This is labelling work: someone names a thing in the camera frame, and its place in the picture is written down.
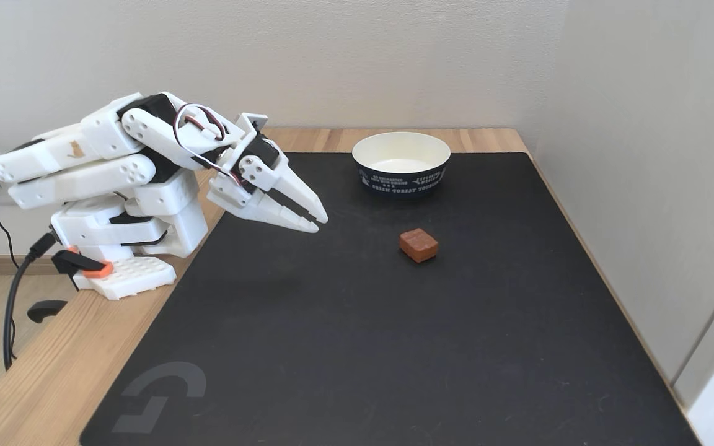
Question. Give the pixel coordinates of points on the brown cube toy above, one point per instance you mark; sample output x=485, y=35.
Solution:
x=419, y=244

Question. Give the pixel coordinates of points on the white and navy paper bowl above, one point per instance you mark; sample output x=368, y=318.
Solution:
x=401, y=164

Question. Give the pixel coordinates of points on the black and orange table clamp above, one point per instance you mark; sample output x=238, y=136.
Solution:
x=81, y=265

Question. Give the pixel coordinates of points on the black desk mat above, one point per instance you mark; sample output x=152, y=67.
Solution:
x=394, y=334

